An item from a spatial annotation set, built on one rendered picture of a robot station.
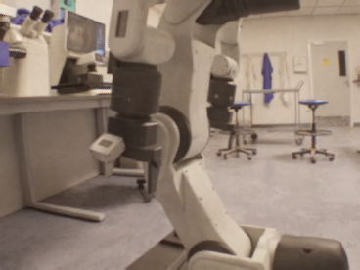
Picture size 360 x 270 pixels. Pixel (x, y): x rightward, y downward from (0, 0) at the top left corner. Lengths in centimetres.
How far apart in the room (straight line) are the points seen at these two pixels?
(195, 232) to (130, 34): 48
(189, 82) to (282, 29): 626
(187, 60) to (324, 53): 624
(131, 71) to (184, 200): 36
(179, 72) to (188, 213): 34
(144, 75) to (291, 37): 642
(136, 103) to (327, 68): 641
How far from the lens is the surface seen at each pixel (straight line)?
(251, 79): 646
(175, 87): 63
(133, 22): 42
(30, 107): 113
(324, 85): 669
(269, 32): 679
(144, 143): 45
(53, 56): 192
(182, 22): 61
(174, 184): 62
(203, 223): 67
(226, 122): 84
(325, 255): 65
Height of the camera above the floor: 68
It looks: 7 degrees down
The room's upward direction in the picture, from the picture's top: 3 degrees counter-clockwise
